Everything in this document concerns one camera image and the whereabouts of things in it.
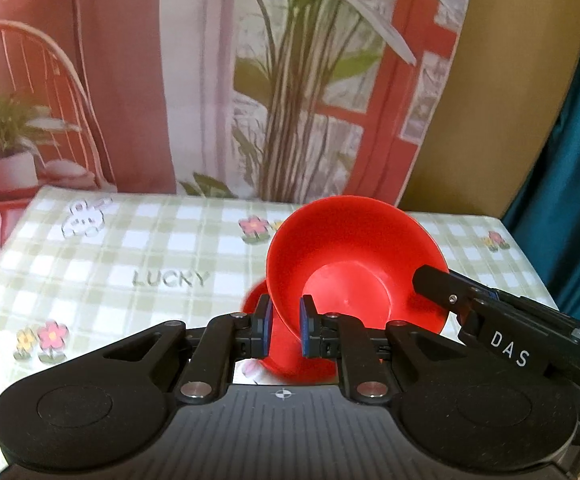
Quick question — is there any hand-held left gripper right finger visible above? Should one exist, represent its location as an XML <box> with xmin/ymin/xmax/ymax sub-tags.
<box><xmin>299</xmin><ymin>295</ymin><xmax>471</xmax><ymax>406</ymax></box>

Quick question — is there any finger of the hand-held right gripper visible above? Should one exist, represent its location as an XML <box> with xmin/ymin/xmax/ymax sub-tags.
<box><xmin>414</xmin><ymin>264</ymin><xmax>501</xmax><ymax>332</ymax></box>

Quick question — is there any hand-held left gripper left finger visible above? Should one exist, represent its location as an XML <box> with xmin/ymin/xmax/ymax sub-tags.
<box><xmin>97</xmin><ymin>295</ymin><xmax>274</xmax><ymax>406</ymax></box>

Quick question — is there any red plastic bowl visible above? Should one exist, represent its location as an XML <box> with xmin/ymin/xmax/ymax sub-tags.
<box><xmin>242</xmin><ymin>280</ymin><xmax>338</xmax><ymax>377</ymax></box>
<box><xmin>265</xmin><ymin>196</ymin><xmax>450</xmax><ymax>361</ymax></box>

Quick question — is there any green checked tablecloth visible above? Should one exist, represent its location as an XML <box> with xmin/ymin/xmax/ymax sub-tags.
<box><xmin>0</xmin><ymin>185</ymin><xmax>558</xmax><ymax>441</ymax></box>

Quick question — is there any printed room backdrop cloth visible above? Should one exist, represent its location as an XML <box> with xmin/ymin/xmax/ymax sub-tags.
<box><xmin>0</xmin><ymin>0</ymin><xmax>477</xmax><ymax>293</ymax></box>

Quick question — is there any wooden wall panel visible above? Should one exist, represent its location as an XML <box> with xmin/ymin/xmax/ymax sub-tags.
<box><xmin>400</xmin><ymin>0</ymin><xmax>580</xmax><ymax>220</ymax></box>

